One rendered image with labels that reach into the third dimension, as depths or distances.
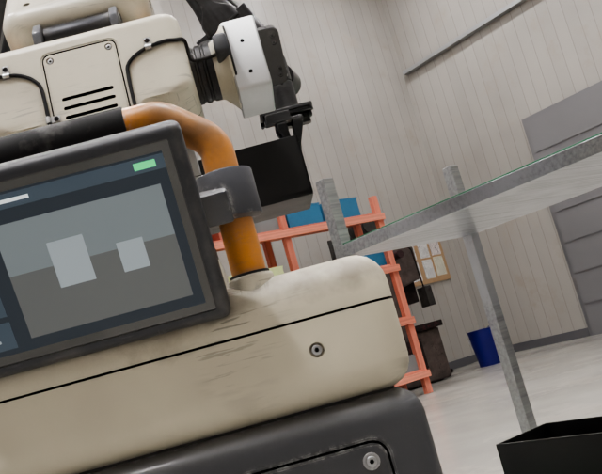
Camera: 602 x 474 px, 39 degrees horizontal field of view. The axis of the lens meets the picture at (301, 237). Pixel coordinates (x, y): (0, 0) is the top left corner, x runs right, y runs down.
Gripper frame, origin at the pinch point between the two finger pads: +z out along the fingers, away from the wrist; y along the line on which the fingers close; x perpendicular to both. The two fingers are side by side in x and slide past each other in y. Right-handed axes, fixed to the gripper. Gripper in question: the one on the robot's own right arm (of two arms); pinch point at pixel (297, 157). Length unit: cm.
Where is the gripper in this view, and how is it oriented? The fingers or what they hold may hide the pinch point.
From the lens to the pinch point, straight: 161.2
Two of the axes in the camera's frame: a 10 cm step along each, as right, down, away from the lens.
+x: 0.2, -1.4, -9.9
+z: 2.7, 9.5, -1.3
